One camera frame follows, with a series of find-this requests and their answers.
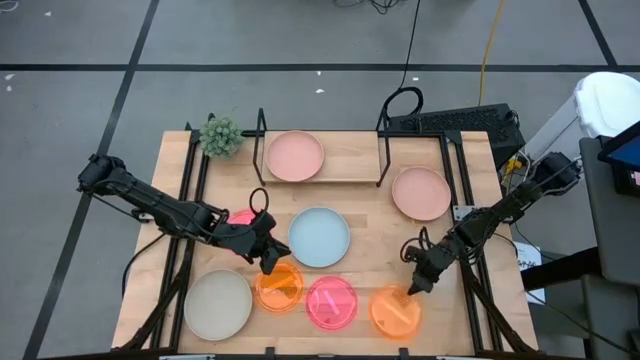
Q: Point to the light blue matte plate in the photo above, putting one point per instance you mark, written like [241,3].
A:
[319,237]

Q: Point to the silver metal bracket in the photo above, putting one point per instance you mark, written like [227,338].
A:
[462,212]

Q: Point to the white lined bin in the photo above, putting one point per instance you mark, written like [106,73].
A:
[607,102]

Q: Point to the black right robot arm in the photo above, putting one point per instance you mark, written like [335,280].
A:
[500,210]

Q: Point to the orange transparent plate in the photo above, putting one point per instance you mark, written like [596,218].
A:
[395,315]
[282,295]

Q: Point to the pink transparent plate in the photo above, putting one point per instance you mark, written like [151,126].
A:
[331,303]
[242,217]

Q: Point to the silver aluminium bar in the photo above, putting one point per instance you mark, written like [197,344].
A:
[187,357]
[455,357]

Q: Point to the yellow plug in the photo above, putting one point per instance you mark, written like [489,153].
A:
[513,165]

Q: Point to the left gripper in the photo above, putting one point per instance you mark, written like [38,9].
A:
[247,235]

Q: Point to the black perforated computer case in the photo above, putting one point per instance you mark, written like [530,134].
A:
[450,122]

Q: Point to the small green potted plant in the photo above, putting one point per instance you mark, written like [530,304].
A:
[221,137]

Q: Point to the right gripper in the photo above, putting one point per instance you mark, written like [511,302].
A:
[435,255]

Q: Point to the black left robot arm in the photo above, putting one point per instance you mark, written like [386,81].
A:
[165,212]

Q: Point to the beige matte plate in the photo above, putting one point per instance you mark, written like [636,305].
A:
[218,305]

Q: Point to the white printed paper sheet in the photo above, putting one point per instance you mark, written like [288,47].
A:
[529,265]

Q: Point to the black tablet screen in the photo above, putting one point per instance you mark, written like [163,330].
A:
[625,155]

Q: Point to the pink matte plate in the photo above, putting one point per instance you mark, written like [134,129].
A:
[295,156]
[421,194]

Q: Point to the grey cart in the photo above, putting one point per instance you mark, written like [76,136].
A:
[615,230]

